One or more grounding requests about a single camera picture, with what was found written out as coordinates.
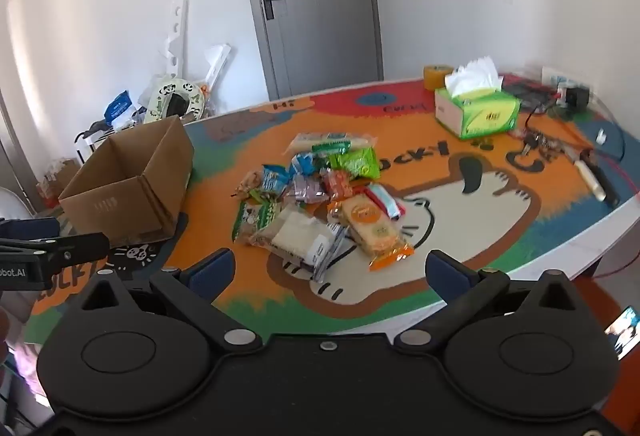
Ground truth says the white chair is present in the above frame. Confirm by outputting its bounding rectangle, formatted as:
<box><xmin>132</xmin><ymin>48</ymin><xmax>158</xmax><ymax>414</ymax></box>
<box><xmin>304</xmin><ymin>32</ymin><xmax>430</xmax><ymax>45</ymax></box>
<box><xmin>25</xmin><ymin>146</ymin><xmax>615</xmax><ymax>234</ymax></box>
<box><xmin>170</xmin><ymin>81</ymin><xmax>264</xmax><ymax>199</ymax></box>
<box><xmin>0</xmin><ymin>186</ymin><xmax>38</xmax><ymax>219</ymax></box>

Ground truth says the bright green snack packet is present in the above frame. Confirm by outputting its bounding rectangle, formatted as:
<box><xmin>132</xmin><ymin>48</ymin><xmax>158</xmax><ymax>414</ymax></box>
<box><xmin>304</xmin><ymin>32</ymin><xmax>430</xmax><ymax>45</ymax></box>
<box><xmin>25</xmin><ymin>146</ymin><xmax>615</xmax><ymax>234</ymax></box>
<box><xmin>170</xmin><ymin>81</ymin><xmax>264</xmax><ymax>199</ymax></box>
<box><xmin>327</xmin><ymin>147</ymin><xmax>382</xmax><ymax>181</ymax></box>

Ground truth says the smartphone with lit screen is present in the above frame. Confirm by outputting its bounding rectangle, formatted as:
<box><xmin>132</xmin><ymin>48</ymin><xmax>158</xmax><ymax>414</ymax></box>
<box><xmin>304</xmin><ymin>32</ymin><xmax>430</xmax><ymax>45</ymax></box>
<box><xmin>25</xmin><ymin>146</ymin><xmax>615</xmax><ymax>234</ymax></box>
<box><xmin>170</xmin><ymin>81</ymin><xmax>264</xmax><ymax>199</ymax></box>
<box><xmin>604</xmin><ymin>306</ymin><xmax>640</xmax><ymax>361</ymax></box>

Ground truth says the dark green snack packet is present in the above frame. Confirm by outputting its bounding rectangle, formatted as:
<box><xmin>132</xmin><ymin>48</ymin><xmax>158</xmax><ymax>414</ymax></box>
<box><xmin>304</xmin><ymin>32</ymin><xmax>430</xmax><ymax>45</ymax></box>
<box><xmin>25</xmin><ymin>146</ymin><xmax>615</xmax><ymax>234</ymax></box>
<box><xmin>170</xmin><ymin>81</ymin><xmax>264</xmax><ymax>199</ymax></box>
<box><xmin>311</xmin><ymin>141</ymin><xmax>352</xmax><ymax>155</ymax></box>

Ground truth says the large orange biscuit packet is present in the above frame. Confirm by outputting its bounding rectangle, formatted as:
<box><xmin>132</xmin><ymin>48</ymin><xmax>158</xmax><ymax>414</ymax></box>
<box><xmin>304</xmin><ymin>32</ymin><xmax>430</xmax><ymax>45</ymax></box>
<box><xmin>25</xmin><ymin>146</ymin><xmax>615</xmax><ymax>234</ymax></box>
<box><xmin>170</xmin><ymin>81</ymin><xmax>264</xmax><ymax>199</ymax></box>
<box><xmin>326</xmin><ymin>195</ymin><xmax>417</xmax><ymax>273</ymax></box>

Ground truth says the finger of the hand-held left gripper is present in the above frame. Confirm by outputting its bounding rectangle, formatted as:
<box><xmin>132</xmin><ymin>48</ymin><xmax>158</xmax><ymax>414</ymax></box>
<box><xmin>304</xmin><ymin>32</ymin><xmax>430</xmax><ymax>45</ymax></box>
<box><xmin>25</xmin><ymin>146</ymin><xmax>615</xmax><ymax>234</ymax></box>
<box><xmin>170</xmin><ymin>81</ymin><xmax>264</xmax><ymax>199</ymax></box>
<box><xmin>0</xmin><ymin>217</ymin><xmax>62</xmax><ymax>241</ymax></box>
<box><xmin>35</xmin><ymin>233</ymin><xmax>111</xmax><ymax>280</ymax></box>

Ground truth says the green and white snack packet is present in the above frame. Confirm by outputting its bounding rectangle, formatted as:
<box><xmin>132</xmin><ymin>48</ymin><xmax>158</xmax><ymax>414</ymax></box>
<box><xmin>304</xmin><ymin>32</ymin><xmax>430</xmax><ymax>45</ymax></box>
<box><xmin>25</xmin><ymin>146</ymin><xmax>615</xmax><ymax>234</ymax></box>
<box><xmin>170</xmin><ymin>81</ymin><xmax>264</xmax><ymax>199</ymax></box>
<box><xmin>231</xmin><ymin>198</ymin><xmax>282</xmax><ymax>244</ymax></box>

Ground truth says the teal cartoon snack packet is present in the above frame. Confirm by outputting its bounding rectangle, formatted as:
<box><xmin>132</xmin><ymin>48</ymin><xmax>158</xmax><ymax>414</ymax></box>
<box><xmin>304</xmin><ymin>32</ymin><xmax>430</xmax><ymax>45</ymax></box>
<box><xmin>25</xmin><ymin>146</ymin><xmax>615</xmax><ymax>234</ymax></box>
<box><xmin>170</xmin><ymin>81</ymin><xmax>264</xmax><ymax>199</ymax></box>
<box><xmin>261</xmin><ymin>163</ymin><xmax>293</xmax><ymax>194</ymax></box>

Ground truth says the panda printed seat ring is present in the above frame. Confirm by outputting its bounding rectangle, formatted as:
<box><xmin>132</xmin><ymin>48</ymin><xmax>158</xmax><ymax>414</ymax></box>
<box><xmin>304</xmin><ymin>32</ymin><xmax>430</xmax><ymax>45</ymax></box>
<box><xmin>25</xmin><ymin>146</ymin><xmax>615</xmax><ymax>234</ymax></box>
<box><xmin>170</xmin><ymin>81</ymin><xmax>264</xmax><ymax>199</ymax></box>
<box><xmin>145</xmin><ymin>74</ymin><xmax>206</xmax><ymax>123</ymax></box>

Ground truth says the red white blue snack packet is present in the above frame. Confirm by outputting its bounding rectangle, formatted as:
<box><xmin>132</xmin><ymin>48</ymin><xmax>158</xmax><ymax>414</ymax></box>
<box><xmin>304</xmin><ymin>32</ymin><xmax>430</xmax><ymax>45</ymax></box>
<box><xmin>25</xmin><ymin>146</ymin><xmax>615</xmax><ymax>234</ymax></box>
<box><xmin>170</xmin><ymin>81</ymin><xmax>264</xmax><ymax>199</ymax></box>
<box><xmin>360</xmin><ymin>184</ymin><xmax>407</xmax><ymax>220</ymax></box>

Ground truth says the bunch of keys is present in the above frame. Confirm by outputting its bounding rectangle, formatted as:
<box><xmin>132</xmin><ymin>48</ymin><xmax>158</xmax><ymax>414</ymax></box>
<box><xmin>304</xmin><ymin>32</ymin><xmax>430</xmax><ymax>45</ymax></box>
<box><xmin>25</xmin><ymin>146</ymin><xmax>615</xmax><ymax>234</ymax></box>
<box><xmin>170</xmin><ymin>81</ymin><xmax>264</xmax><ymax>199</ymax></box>
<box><xmin>520</xmin><ymin>128</ymin><xmax>553</xmax><ymax>157</ymax></box>

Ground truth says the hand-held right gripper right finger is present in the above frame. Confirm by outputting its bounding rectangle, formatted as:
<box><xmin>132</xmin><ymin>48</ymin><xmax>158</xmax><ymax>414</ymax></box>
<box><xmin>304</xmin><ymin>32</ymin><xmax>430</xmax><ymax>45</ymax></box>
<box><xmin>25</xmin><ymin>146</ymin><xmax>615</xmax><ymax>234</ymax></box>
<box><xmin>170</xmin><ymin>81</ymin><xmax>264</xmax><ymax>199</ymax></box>
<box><xmin>392</xmin><ymin>250</ymin><xmax>581</xmax><ymax>357</ymax></box>

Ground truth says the green tissue box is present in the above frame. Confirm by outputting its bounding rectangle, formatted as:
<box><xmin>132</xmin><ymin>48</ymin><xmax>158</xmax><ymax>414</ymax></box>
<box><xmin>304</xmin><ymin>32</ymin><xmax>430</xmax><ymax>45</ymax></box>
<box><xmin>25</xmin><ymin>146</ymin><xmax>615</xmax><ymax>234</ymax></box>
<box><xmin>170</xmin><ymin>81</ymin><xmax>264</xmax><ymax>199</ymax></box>
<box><xmin>434</xmin><ymin>56</ymin><xmax>522</xmax><ymax>140</ymax></box>

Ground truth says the long cream cracker packet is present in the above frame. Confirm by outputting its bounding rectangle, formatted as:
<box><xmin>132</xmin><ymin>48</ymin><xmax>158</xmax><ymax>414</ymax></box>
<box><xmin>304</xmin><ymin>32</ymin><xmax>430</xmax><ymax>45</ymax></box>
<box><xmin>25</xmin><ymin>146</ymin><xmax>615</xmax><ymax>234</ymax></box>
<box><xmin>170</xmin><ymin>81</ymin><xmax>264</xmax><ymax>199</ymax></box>
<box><xmin>284</xmin><ymin>132</ymin><xmax>376</xmax><ymax>155</ymax></box>

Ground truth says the grey door with black handle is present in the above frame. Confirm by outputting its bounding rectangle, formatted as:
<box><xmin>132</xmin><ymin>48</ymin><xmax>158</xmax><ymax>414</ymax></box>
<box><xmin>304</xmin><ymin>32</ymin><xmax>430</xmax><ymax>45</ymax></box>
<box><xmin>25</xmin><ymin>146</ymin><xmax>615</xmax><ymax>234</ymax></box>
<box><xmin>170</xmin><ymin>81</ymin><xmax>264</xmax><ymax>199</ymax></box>
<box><xmin>237</xmin><ymin>0</ymin><xmax>385</xmax><ymax>101</ymax></box>

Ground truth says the black frame rack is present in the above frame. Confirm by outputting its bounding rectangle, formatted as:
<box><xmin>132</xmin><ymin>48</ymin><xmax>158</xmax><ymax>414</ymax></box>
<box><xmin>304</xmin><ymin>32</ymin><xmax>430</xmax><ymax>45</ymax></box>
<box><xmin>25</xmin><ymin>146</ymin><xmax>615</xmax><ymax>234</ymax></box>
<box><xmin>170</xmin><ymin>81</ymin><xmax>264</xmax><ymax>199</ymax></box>
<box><xmin>74</xmin><ymin>118</ymin><xmax>113</xmax><ymax>161</ymax></box>

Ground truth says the pink clear snack packet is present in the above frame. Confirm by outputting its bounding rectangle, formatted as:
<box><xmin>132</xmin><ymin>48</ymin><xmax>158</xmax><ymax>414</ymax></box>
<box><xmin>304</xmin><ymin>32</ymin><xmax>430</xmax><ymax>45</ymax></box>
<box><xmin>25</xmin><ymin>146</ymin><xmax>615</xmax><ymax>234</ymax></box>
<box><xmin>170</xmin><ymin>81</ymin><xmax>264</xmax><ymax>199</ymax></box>
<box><xmin>291</xmin><ymin>174</ymin><xmax>327</xmax><ymax>204</ymax></box>

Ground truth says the yellow tape roll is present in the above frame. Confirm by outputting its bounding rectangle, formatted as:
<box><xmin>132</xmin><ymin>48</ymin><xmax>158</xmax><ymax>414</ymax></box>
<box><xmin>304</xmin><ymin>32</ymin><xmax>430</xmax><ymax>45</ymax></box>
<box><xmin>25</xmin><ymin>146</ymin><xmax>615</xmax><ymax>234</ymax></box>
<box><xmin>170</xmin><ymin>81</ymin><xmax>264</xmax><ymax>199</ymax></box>
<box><xmin>423</xmin><ymin>64</ymin><xmax>453</xmax><ymax>91</ymax></box>

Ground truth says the black cable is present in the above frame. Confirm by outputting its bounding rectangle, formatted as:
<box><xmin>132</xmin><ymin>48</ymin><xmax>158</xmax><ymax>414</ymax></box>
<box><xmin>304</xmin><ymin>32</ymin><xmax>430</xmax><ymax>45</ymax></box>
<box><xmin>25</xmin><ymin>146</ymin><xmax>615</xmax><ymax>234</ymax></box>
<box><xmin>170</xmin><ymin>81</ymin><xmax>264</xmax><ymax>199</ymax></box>
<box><xmin>522</xmin><ymin>102</ymin><xmax>627</xmax><ymax>161</ymax></box>

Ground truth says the colourful cat printed table mat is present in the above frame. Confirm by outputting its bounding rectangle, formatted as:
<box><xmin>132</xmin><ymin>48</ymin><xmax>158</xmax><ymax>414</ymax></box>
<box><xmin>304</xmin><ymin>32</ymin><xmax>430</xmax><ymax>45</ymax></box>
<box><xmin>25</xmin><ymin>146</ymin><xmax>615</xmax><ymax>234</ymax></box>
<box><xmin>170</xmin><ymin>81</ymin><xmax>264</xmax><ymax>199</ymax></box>
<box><xmin>25</xmin><ymin>78</ymin><xmax>640</xmax><ymax>347</ymax></box>

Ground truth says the red cable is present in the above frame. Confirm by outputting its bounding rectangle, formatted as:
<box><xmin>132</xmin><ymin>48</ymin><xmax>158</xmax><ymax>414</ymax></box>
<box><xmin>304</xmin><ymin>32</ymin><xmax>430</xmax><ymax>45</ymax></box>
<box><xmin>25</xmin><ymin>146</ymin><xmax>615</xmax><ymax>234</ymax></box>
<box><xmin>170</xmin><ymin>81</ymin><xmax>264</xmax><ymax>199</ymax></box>
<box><xmin>520</xmin><ymin>108</ymin><xmax>640</xmax><ymax>277</ymax></box>

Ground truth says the blue plastic bag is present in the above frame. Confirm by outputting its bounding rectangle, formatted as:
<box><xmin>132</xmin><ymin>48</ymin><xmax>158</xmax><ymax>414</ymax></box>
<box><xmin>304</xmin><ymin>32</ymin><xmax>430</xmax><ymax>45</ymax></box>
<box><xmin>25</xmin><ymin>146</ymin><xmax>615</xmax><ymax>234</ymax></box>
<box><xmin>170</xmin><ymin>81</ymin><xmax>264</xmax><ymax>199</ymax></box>
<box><xmin>104</xmin><ymin>90</ymin><xmax>135</xmax><ymax>123</ymax></box>

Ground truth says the brown cardboard box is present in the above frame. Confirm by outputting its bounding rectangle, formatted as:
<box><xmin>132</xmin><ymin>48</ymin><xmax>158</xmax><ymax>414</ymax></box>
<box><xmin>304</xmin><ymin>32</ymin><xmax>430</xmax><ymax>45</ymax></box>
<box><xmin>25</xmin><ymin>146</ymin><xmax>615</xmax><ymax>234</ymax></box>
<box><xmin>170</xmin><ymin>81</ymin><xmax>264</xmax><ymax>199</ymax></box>
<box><xmin>59</xmin><ymin>116</ymin><xmax>195</xmax><ymax>247</ymax></box>

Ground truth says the black power adapter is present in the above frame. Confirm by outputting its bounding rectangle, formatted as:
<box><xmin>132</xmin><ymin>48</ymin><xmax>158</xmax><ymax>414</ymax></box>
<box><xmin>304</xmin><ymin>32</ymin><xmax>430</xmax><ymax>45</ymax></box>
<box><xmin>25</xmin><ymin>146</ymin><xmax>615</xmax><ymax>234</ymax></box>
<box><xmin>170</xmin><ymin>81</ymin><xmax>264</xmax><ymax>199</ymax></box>
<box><xmin>564</xmin><ymin>87</ymin><xmax>592</xmax><ymax>111</ymax></box>

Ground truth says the orange-red snack packet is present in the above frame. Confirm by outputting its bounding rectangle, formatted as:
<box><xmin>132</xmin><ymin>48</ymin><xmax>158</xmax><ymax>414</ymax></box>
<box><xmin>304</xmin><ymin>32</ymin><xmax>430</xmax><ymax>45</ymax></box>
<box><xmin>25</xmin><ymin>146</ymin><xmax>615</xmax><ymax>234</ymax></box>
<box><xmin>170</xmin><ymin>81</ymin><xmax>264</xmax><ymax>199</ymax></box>
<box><xmin>320</xmin><ymin>168</ymin><xmax>355</xmax><ymax>203</ymax></box>

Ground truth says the plain grey door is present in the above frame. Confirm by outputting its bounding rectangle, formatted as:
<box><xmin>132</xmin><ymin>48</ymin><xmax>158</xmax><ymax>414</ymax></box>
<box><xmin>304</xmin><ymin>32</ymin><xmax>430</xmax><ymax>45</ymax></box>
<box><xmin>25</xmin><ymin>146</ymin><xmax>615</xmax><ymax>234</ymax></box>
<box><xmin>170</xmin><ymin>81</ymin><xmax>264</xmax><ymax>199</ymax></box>
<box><xmin>0</xmin><ymin>88</ymin><xmax>41</xmax><ymax>217</ymax></box>

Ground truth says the red and black pad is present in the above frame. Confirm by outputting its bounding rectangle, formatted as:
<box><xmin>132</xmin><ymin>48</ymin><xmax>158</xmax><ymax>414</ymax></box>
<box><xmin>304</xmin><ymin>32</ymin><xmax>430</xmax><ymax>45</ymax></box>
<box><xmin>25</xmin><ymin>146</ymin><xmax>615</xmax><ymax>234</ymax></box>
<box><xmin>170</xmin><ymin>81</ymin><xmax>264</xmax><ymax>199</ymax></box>
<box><xmin>500</xmin><ymin>73</ymin><xmax>561</xmax><ymax>109</ymax></box>

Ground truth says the white and black tool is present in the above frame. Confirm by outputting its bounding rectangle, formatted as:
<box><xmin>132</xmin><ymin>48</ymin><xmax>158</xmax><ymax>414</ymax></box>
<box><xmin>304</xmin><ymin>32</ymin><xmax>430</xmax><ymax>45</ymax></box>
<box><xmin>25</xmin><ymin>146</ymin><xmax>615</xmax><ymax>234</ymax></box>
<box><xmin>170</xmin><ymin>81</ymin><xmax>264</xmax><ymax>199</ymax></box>
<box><xmin>574</xmin><ymin>152</ymin><xmax>621</xmax><ymax>205</ymax></box>

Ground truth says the tall white foam board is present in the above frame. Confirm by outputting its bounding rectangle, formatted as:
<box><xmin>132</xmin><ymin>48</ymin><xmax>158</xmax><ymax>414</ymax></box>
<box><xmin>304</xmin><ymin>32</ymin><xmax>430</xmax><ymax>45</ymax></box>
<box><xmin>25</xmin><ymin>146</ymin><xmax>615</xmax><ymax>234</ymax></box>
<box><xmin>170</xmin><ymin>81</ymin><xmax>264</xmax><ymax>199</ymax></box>
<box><xmin>159</xmin><ymin>0</ymin><xmax>190</xmax><ymax>84</ymax></box>

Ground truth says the short white foam piece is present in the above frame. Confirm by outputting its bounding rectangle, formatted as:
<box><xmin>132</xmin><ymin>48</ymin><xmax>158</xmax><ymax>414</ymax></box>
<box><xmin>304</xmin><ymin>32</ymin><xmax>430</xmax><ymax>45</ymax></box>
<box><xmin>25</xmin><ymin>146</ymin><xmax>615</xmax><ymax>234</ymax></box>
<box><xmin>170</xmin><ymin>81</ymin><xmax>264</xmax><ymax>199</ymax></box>
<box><xmin>202</xmin><ymin>44</ymin><xmax>232</xmax><ymax>91</ymax></box>

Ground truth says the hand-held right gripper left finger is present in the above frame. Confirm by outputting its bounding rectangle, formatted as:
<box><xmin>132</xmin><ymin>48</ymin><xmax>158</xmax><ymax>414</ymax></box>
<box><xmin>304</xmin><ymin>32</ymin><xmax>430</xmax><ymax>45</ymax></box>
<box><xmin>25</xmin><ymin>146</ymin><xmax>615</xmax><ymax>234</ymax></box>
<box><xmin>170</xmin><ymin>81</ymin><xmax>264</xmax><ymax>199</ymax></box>
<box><xmin>75</xmin><ymin>248</ymin><xmax>263</xmax><ymax>357</ymax></box>

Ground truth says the brown snack packet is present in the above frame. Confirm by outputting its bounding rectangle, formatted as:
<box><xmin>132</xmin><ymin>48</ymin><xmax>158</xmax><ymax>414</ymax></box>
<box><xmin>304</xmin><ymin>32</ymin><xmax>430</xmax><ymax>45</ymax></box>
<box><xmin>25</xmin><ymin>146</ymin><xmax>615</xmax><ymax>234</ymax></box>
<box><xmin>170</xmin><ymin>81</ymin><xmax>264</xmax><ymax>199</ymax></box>
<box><xmin>235</xmin><ymin>170</ymin><xmax>265</xmax><ymax>197</ymax></box>

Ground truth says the brown carton with red print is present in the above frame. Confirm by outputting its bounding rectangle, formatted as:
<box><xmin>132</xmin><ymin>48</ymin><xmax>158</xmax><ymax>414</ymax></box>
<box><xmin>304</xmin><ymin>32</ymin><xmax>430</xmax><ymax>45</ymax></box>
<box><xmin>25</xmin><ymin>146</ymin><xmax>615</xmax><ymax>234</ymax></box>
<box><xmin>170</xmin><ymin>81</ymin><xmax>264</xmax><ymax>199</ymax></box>
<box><xmin>36</xmin><ymin>158</ymin><xmax>81</xmax><ymax>209</ymax></box>

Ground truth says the white power strip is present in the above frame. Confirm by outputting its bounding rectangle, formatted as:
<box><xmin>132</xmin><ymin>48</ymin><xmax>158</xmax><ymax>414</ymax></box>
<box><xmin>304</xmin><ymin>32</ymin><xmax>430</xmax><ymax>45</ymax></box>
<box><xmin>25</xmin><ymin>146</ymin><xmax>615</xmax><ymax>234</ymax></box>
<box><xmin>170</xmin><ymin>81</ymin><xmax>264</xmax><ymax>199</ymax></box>
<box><xmin>541</xmin><ymin>64</ymin><xmax>593</xmax><ymax>89</ymax></box>

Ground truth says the clear white bread packet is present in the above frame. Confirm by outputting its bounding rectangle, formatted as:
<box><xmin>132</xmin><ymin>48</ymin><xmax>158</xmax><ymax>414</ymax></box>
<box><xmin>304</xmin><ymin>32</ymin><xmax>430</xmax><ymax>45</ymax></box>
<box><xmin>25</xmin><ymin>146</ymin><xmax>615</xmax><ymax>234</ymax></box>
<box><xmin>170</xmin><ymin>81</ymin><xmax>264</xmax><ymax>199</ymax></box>
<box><xmin>248</xmin><ymin>208</ymin><xmax>347</xmax><ymax>284</ymax></box>

